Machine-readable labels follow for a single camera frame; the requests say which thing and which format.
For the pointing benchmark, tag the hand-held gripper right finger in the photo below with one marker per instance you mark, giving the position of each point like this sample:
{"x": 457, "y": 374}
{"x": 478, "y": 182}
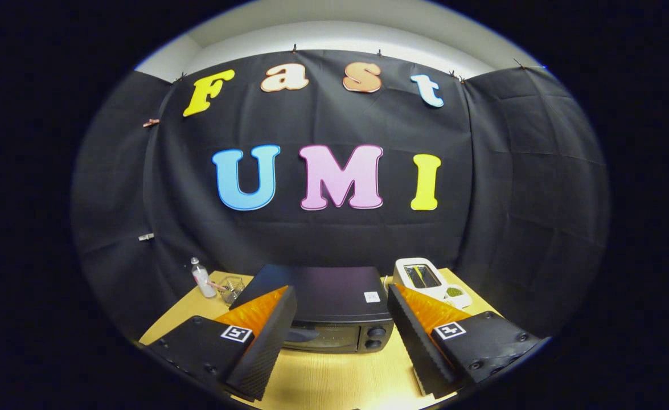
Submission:
{"x": 413, "y": 339}

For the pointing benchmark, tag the black toaster oven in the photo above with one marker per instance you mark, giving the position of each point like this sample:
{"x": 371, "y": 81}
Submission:
{"x": 334, "y": 290}

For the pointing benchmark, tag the white divided bean dish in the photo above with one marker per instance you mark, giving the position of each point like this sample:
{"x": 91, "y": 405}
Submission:
{"x": 456, "y": 293}

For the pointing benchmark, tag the clear plastic bottle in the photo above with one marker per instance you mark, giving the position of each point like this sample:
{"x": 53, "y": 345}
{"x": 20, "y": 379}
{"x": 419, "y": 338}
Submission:
{"x": 202, "y": 282}

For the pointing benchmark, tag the white toaster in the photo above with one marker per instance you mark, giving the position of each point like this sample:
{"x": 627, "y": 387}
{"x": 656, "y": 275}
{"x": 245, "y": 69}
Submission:
{"x": 411, "y": 279}

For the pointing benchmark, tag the silver clip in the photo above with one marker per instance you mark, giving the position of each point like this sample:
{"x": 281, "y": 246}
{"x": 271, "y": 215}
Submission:
{"x": 146, "y": 236}

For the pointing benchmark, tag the black backdrop cloth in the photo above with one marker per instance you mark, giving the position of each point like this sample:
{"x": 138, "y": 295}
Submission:
{"x": 511, "y": 171}

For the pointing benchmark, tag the pink clip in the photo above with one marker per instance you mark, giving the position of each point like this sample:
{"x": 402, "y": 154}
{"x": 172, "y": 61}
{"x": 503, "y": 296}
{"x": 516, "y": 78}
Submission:
{"x": 151, "y": 122}

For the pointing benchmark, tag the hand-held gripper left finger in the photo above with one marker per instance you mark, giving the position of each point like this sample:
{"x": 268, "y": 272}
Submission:
{"x": 271, "y": 341}

